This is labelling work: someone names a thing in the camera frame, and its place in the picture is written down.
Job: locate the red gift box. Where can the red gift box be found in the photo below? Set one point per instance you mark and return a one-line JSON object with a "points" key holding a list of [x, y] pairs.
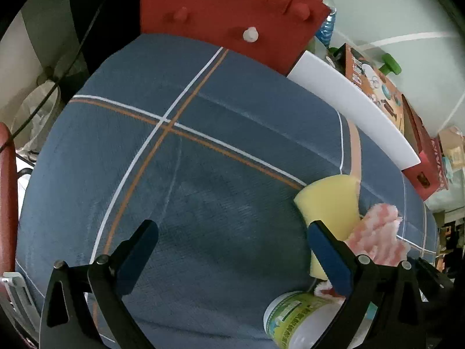
{"points": [[424, 176]]}

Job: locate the yellow sponge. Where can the yellow sponge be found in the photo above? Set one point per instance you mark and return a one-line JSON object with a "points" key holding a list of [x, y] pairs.
{"points": [[334, 201]]}

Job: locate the blue water bottle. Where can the blue water bottle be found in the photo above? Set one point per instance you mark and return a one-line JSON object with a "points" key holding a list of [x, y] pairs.
{"points": [[324, 34]]}

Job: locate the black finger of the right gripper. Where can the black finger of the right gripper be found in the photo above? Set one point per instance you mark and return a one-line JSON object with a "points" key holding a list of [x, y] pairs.
{"points": [[428, 277]]}

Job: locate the pink white fluffy cloth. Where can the pink white fluffy cloth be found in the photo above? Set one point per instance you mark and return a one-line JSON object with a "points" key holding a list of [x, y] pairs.
{"points": [[376, 236]]}

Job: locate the blue plaid tablecloth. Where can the blue plaid tablecloth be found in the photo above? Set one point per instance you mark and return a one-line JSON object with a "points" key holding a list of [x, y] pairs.
{"points": [[213, 147]]}

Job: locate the red stool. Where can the red stool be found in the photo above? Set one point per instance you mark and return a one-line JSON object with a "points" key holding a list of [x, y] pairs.
{"points": [[9, 209]]}

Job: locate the white medicine bottle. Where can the white medicine bottle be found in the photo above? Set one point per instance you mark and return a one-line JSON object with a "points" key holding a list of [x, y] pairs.
{"points": [[297, 319]]}

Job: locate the red felt handbag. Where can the red felt handbag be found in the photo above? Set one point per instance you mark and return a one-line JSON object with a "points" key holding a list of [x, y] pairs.
{"points": [[272, 32]]}

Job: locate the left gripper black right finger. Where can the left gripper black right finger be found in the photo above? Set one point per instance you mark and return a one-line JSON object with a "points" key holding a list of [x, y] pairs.
{"points": [[393, 290]]}

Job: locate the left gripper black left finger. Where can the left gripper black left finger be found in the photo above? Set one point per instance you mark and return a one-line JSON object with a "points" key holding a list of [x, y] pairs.
{"points": [[66, 321]]}

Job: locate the red patterned box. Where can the red patterned box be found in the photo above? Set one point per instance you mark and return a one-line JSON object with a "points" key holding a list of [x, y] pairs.
{"points": [[438, 158]]}

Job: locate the green dumbbell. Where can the green dumbbell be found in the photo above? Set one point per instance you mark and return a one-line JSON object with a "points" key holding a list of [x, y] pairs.
{"points": [[390, 65]]}

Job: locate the smartphone on stand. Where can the smartphone on stand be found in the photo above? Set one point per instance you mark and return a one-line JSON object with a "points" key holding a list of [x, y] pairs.
{"points": [[20, 308]]}

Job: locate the orange toy box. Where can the orange toy box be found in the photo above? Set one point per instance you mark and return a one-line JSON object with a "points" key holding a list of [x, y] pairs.
{"points": [[372, 82]]}

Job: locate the beige paper gift bag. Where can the beige paper gift bag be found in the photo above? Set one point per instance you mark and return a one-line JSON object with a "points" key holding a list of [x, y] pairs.
{"points": [[452, 143]]}

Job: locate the teal toy treasure box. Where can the teal toy treasure box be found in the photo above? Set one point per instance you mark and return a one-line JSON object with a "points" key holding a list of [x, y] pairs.
{"points": [[371, 311]]}

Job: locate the white foam board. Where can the white foam board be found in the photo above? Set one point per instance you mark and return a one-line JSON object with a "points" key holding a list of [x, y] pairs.
{"points": [[328, 84]]}

